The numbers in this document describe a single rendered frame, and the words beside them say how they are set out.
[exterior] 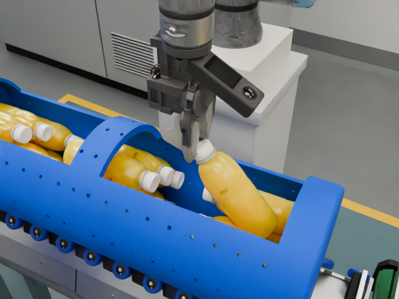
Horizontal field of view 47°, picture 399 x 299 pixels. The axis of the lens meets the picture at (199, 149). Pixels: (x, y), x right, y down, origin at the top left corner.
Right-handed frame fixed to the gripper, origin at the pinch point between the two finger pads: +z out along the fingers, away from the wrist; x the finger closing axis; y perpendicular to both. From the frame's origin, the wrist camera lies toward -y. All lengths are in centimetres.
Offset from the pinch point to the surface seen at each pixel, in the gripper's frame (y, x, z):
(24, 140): 42.4, 0.3, 13.6
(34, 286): 71, -6, 100
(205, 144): -1.3, 0.3, -1.9
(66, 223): 21.8, 12.8, 17.4
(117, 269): 14.2, 9.4, 31.4
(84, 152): 21.7, 4.5, 5.8
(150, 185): 9.7, 1.2, 11.9
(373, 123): -24, -205, 127
